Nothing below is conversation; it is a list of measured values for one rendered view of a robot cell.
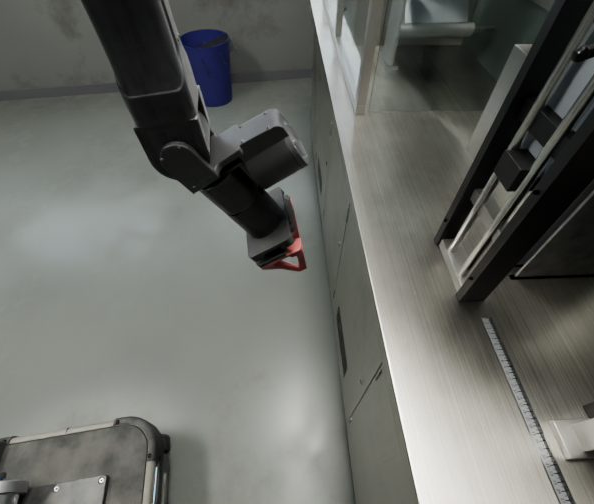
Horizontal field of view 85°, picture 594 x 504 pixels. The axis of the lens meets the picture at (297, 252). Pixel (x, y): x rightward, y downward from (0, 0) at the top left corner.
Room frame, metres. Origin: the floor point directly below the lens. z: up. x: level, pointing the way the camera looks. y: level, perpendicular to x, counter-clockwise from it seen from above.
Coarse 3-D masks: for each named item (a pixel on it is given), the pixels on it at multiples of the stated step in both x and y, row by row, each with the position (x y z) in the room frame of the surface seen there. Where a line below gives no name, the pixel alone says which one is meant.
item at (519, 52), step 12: (516, 48) 0.80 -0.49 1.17; (528, 48) 0.79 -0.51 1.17; (516, 60) 0.78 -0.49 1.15; (504, 72) 0.80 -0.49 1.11; (516, 72) 0.76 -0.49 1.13; (504, 84) 0.78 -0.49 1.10; (492, 96) 0.80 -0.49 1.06; (504, 96) 0.76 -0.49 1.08; (492, 108) 0.78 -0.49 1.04; (480, 120) 0.81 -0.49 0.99; (492, 120) 0.76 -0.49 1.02; (480, 132) 0.78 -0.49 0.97; (468, 144) 0.81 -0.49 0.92; (480, 144) 0.76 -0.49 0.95
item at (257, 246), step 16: (272, 192) 0.36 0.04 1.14; (256, 208) 0.29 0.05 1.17; (272, 208) 0.30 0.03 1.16; (240, 224) 0.28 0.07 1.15; (256, 224) 0.28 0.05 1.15; (272, 224) 0.29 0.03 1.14; (288, 224) 0.29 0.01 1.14; (256, 240) 0.28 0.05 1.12; (272, 240) 0.27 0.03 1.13; (288, 240) 0.27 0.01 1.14; (256, 256) 0.26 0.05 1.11
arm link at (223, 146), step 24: (264, 120) 0.32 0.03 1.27; (168, 144) 0.26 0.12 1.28; (216, 144) 0.32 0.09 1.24; (240, 144) 0.29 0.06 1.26; (264, 144) 0.30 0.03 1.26; (288, 144) 0.30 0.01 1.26; (168, 168) 0.26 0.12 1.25; (192, 168) 0.26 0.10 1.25; (216, 168) 0.28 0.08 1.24; (264, 168) 0.29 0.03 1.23; (288, 168) 0.29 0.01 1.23; (192, 192) 0.26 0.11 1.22
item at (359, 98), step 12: (324, 0) 2.08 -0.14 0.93; (372, 0) 1.00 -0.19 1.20; (372, 12) 1.00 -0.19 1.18; (336, 24) 1.58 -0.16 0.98; (372, 24) 1.00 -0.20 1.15; (336, 36) 1.58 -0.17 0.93; (372, 36) 1.00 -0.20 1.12; (336, 48) 1.52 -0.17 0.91; (372, 48) 1.00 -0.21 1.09; (372, 60) 1.00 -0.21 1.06; (348, 72) 1.23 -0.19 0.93; (360, 72) 1.01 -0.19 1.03; (348, 84) 1.17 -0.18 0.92; (360, 84) 1.00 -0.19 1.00; (360, 96) 1.00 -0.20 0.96; (360, 108) 1.00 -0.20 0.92
